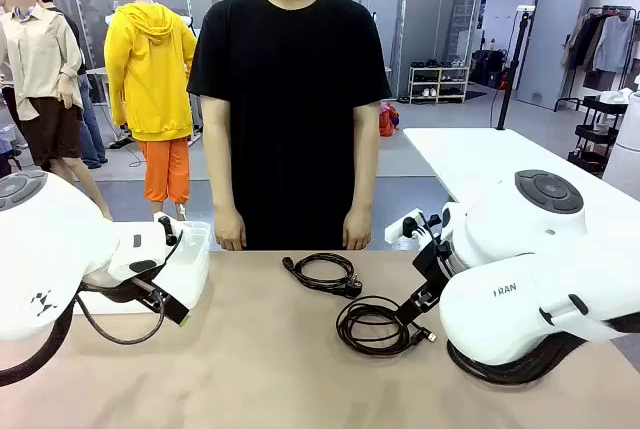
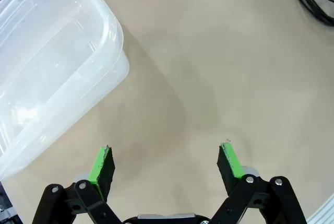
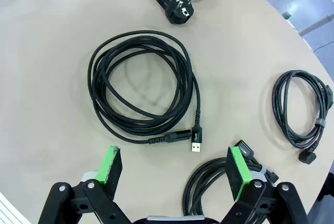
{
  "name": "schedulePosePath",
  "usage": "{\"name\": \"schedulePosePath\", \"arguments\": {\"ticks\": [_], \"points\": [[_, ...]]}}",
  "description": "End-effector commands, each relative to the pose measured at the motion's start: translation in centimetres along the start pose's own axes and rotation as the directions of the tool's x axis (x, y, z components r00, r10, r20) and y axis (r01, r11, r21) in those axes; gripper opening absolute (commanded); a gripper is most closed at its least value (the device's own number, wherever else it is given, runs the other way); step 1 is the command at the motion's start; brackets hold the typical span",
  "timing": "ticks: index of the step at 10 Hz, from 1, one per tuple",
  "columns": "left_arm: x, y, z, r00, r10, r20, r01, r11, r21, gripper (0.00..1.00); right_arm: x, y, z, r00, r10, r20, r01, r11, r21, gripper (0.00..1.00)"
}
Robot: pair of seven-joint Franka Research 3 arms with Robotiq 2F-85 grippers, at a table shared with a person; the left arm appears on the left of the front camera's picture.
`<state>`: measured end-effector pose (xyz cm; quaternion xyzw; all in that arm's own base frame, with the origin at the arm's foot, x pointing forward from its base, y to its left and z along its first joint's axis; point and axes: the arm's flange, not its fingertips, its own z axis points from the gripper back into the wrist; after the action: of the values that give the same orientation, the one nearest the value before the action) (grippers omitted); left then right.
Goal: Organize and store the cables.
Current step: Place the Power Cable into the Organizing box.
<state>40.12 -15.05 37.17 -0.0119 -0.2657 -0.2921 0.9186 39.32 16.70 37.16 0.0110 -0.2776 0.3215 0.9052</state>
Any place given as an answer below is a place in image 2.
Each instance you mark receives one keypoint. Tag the clear plastic storage container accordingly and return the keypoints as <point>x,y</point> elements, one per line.
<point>52,51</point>

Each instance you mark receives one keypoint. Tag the aluminium frame rail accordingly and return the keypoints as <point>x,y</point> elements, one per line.
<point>324,213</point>

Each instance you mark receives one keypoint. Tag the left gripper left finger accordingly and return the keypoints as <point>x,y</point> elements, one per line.
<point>100,171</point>

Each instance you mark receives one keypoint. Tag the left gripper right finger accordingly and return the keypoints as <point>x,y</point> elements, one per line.
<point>229,171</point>

